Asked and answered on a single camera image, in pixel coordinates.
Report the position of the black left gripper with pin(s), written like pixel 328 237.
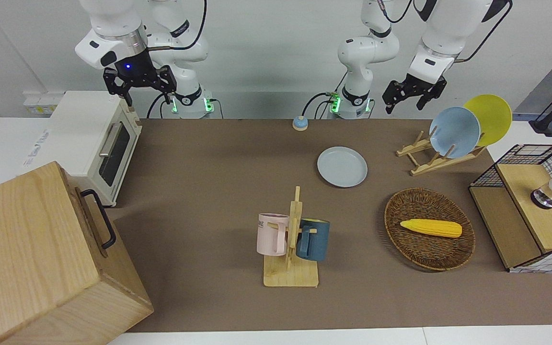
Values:
pixel 415 86

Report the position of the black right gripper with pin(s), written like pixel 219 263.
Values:
pixel 134 72

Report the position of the gray round plate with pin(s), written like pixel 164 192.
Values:
pixel 342 166

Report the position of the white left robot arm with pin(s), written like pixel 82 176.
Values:
pixel 367 50

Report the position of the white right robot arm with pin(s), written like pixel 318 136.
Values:
pixel 113 19

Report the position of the light blue plate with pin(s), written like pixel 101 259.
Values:
pixel 454 132

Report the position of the wooden plate rack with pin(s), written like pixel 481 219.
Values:
pixel 429 166

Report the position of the yellow plate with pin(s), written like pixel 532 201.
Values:
pixel 494 115

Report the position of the white toaster oven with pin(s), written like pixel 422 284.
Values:
pixel 79 134

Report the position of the small blue wooden bell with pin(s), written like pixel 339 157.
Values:
pixel 300 123

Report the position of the brown table mat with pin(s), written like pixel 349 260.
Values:
pixel 209 191

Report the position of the yellow corn cob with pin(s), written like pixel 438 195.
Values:
pixel 431 228

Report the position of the brown wicker basket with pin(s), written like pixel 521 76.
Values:
pixel 424 251

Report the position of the dark blue mug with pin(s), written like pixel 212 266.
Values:
pixel 315 239

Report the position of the pink mug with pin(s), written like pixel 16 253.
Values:
pixel 271 235

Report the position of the large wooden box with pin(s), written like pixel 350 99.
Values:
pixel 31 249

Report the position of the wooden mug holder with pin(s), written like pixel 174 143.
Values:
pixel 290 275

